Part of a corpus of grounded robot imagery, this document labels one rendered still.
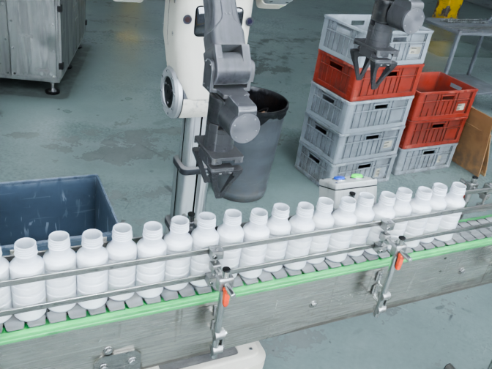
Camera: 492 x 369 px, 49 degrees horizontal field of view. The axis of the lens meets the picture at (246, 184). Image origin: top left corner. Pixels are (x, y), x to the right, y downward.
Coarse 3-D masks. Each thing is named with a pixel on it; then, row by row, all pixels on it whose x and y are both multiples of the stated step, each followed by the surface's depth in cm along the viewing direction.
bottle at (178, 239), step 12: (180, 216) 112; (180, 228) 110; (168, 240) 111; (180, 240) 111; (192, 240) 113; (168, 252) 111; (180, 252) 111; (168, 264) 113; (180, 264) 113; (168, 276) 114; (180, 276) 114; (168, 288) 116; (180, 288) 116
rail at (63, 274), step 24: (480, 192) 155; (408, 216) 135; (432, 216) 139; (264, 240) 118; (288, 240) 121; (408, 240) 140; (120, 264) 105; (264, 264) 122; (144, 288) 110; (0, 312) 98; (24, 312) 101
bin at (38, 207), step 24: (0, 192) 154; (24, 192) 157; (48, 192) 160; (72, 192) 164; (96, 192) 167; (0, 216) 158; (24, 216) 161; (48, 216) 164; (72, 216) 168; (96, 216) 171; (0, 240) 162; (72, 240) 136
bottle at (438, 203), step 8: (440, 184) 143; (440, 192) 140; (432, 200) 141; (440, 200) 141; (432, 208) 141; (440, 208) 141; (440, 216) 143; (432, 224) 143; (424, 232) 145; (432, 232) 145; (424, 240) 146; (432, 240) 147
